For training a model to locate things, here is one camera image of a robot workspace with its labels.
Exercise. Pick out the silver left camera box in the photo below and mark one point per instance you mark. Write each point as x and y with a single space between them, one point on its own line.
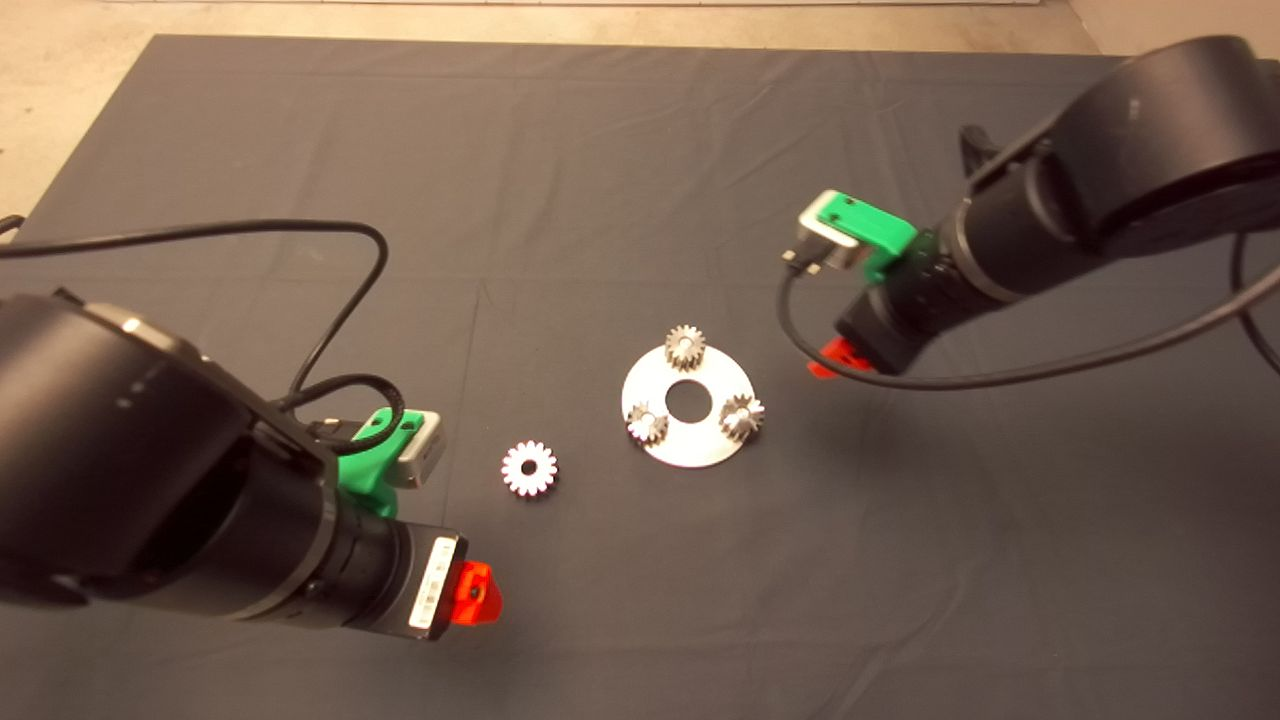
422 452

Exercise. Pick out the round metal plate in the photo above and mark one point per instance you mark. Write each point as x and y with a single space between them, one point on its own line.
690 450

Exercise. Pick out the small steel gear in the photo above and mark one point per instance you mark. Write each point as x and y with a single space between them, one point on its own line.
648 425
677 357
741 417

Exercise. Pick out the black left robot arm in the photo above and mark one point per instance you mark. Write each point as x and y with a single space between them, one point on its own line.
120 460

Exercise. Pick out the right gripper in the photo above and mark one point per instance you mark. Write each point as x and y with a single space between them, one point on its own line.
895 325

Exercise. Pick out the silver right camera box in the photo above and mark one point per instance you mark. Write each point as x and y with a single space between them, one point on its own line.
835 250

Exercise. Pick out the dark grey table cloth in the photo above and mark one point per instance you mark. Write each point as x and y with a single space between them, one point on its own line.
650 600

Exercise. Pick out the green left camera mount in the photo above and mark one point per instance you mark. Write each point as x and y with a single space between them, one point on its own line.
365 470

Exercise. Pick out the white gear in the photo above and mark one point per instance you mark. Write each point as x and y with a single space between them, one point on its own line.
541 469

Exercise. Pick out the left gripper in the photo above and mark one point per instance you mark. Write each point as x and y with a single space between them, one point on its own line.
430 582

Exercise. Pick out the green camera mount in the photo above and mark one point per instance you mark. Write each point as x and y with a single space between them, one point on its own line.
365 470
870 225

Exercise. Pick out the green right camera mount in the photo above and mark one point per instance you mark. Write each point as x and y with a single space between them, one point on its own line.
870 225

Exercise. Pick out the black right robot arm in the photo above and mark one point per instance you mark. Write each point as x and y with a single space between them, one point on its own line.
1150 130

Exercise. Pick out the silver camera box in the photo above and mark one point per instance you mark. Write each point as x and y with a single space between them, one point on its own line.
835 250
422 452

